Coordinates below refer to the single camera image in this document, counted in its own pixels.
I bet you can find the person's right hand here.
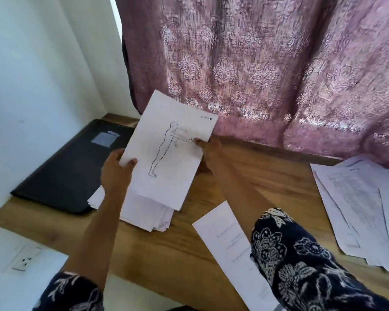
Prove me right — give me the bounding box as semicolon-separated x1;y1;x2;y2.
193;136;224;172

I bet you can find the person's left hand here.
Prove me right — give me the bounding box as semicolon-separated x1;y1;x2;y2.
100;149;138;198

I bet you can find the black folder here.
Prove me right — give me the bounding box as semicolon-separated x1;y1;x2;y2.
11;118;136;215

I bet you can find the person's left forearm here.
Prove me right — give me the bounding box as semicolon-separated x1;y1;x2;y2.
63;191;127;289

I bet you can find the person's right forearm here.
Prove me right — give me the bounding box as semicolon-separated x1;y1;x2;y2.
207;162;273;237

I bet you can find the pink patterned curtain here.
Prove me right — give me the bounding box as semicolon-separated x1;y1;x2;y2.
113;0;389;168

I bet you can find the white curtain lining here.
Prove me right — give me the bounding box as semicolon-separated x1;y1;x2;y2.
54;0;143;121

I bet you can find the white wall socket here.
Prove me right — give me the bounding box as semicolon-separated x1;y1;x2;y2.
12;246;44;273

